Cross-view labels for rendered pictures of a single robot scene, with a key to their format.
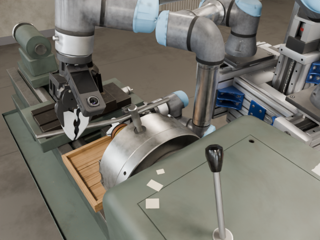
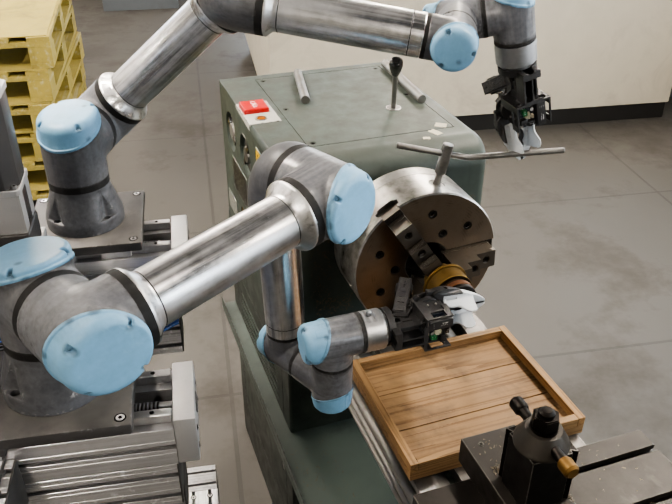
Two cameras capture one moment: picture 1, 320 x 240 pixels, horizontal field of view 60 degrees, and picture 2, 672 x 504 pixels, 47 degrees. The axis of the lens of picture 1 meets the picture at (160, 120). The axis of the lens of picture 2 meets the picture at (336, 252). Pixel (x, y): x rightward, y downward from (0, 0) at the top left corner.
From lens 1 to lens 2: 1.98 m
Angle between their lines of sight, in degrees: 108
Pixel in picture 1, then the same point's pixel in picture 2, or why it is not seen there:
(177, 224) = (423, 115)
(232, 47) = not seen: hidden behind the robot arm
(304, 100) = (125, 229)
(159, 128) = (410, 179)
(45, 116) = (657, 476)
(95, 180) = (507, 370)
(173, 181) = (417, 132)
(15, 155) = not seen: outside the picture
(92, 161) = not seen: hidden behind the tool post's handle
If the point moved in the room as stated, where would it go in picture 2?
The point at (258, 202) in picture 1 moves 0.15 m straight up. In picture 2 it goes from (350, 114) to (351, 51)
